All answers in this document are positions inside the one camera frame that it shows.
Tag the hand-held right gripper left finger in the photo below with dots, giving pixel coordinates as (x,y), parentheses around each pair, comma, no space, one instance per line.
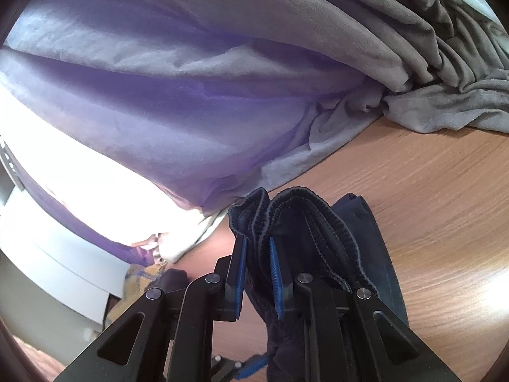
(240,274)

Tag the white cabinet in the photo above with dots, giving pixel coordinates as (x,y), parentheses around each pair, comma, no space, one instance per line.
(47,262)

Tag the black pants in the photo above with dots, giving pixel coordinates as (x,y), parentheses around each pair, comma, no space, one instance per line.
(318,238)

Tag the black fleece garment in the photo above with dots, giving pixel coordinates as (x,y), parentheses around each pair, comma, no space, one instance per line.
(173,280)

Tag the grey curtain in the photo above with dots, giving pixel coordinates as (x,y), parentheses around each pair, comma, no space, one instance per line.
(397,16)

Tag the mustard plaid fringed scarf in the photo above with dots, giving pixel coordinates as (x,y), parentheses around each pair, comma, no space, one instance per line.
(137,282)

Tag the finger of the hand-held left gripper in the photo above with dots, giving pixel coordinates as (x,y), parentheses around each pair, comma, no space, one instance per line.
(252,366)

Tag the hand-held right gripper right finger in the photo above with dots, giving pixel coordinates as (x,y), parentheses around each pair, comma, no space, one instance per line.
(275,278)

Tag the black perforated strip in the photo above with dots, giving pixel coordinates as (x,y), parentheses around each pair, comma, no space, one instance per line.
(8,159)

